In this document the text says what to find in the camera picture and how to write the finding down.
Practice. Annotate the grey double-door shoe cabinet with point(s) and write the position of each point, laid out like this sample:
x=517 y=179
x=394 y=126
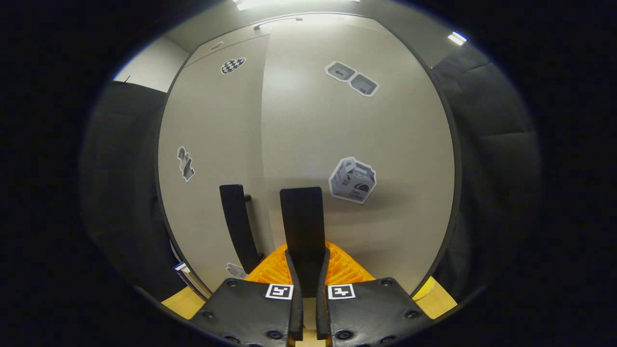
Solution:
x=231 y=41

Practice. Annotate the large ceiling light panel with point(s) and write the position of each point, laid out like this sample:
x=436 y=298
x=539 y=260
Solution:
x=270 y=4

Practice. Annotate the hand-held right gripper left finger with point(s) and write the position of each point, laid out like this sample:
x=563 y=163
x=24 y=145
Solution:
x=297 y=313

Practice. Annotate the blue spine book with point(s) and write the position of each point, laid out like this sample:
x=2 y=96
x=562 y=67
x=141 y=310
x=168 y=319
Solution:
x=185 y=274

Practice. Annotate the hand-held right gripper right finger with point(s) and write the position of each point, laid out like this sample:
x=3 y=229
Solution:
x=322 y=313

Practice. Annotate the box sticker shoe cabinet door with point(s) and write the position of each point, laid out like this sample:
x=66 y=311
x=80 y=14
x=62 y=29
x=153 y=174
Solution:
x=385 y=144

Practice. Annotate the small ceiling light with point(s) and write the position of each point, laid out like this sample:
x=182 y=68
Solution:
x=457 y=38

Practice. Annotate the checkered sticker shoe cabinet door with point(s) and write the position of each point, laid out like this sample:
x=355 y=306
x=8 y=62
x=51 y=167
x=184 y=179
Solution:
x=212 y=120

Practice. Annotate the black backdrop cloth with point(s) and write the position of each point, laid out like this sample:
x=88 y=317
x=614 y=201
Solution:
x=496 y=159

